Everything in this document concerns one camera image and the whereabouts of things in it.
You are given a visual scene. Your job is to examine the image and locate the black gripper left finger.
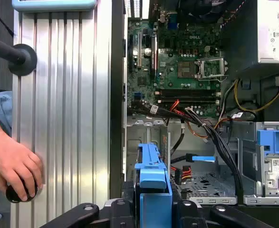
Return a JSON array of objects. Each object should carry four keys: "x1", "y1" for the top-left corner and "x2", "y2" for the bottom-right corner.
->
[{"x1": 40, "y1": 181, "x2": 140, "y2": 228}]

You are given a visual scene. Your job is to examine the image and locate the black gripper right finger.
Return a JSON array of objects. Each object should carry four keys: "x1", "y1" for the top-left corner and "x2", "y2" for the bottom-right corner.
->
[{"x1": 172, "y1": 183, "x2": 275, "y2": 228}]

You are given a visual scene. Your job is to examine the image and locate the hard disk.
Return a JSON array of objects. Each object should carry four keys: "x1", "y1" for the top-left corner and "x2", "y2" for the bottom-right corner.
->
[{"x1": 134, "y1": 142, "x2": 178, "y2": 228}]

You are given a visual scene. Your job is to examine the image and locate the small round black tool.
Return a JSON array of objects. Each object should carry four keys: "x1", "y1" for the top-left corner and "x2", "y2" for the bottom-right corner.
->
[{"x1": 5, "y1": 179, "x2": 39, "y2": 204}]

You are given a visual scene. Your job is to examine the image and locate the metal disk bay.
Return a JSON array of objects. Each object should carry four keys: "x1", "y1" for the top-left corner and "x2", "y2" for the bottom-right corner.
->
[{"x1": 126, "y1": 120, "x2": 171, "y2": 190}]

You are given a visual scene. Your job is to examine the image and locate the black RAM slot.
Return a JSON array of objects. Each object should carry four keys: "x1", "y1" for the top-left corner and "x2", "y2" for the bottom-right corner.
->
[
  {"x1": 154, "y1": 99, "x2": 221, "y2": 105},
  {"x1": 154, "y1": 95, "x2": 221, "y2": 101},
  {"x1": 154, "y1": 88, "x2": 221, "y2": 94},
  {"x1": 154, "y1": 92, "x2": 221, "y2": 97}
]

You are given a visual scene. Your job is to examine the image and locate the wide black expansion slot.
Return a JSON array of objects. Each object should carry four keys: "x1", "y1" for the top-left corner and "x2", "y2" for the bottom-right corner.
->
[{"x1": 150, "y1": 34, "x2": 158, "y2": 71}]

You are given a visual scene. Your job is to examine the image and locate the thin black expansion slot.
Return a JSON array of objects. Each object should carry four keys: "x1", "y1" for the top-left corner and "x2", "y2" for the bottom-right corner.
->
[{"x1": 129, "y1": 35, "x2": 134, "y2": 73}]

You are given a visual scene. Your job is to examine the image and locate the white expansion slot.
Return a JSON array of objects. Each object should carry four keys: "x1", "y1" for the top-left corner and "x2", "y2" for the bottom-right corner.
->
[{"x1": 136, "y1": 30, "x2": 143, "y2": 68}]

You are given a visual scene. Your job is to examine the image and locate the person's hand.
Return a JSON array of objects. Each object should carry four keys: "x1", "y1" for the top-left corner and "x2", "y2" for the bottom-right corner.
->
[{"x1": 0, "y1": 109, "x2": 45, "y2": 202}]

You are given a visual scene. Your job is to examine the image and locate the open PC case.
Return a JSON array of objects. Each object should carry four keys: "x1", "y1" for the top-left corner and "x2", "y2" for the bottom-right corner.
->
[{"x1": 109, "y1": 0, "x2": 279, "y2": 228}]

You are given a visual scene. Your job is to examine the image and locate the green motherboard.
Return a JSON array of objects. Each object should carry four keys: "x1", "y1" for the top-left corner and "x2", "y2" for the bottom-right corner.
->
[{"x1": 127, "y1": 9, "x2": 228, "y2": 117}]

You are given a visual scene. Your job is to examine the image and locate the CPU socket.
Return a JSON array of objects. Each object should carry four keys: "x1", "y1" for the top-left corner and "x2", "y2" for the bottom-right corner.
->
[{"x1": 177, "y1": 61, "x2": 198, "y2": 79}]

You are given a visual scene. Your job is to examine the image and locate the metal socket cover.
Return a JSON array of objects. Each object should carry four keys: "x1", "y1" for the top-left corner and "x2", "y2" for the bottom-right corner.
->
[{"x1": 197, "y1": 57, "x2": 227, "y2": 80}]

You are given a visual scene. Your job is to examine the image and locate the black rod with round foot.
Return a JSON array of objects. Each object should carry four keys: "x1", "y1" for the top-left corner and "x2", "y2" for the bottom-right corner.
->
[{"x1": 0, "y1": 33, "x2": 38, "y2": 77}]

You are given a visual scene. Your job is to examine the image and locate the blue VGA port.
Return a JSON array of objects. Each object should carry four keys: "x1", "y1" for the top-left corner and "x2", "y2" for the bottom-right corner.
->
[{"x1": 167, "y1": 18, "x2": 178, "y2": 31}]

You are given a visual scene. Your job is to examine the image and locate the black cooler fan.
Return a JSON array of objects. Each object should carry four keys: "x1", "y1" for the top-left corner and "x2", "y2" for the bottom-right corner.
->
[{"x1": 177, "y1": 0, "x2": 226, "y2": 16}]

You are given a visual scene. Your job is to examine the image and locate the silver power supply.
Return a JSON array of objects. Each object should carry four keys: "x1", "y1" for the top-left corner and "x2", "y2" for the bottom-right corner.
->
[{"x1": 257, "y1": 0, "x2": 279, "y2": 64}]

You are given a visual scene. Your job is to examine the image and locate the pale blue teach pendant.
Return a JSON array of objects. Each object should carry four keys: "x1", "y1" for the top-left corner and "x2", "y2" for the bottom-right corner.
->
[{"x1": 10, "y1": 0, "x2": 98, "y2": 12}]

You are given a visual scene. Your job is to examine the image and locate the red orange yellow power wire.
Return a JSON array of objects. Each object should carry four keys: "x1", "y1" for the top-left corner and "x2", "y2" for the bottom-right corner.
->
[{"x1": 169, "y1": 165, "x2": 192, "y2": 185}]

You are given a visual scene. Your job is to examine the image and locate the black wire with blue tag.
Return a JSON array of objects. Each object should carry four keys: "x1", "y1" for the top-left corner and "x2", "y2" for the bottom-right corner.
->
[{"x1": 170, "y1": 120, "x2": 216, "y2": 165}]

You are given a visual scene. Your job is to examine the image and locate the black cable bundle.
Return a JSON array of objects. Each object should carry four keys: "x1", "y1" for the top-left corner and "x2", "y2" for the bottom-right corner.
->
[{"x1": 129, "y1": 102, "x2": 245, "y2": 205}]

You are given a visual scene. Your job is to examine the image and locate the thin orange wire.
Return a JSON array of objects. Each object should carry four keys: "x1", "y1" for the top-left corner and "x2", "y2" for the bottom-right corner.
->
[{"x1": 186, "y1": 116, "x2": 228, "y2": 143}]

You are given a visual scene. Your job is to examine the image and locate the blue drive bracket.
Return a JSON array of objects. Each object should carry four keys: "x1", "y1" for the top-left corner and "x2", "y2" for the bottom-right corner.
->
[{"x1": 255, "y1": 129, "x2": 279, "y2": 158}]

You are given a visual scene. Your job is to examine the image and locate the yellow wires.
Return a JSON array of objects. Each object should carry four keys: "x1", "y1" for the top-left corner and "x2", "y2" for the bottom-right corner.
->
[{"x1": 233, "y1": 76, "x2": 279, "y2": 113}]

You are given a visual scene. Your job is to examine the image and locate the white black power wires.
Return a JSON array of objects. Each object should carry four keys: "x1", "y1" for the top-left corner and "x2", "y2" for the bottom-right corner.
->
[{"x1": 219, "y1": 79, "x2": 239, "y2": 119}]

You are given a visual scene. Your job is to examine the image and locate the wire locking lever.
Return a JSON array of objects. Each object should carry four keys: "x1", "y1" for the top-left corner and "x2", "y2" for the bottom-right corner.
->
[{"x1": 197, "y1": 74, "x2": 228, "y2": 83}]

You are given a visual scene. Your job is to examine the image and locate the red black twisted wire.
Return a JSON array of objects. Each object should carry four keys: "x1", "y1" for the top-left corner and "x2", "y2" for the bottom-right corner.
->
[{"x1": 221, "y1": 0, "x2": 246, "y2": 28}]

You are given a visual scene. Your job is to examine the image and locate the black pendant cable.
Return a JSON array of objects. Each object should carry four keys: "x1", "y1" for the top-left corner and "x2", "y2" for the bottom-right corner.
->
[{"x1": 0, "y1": 1, "x2": 15, "y2": 38}]

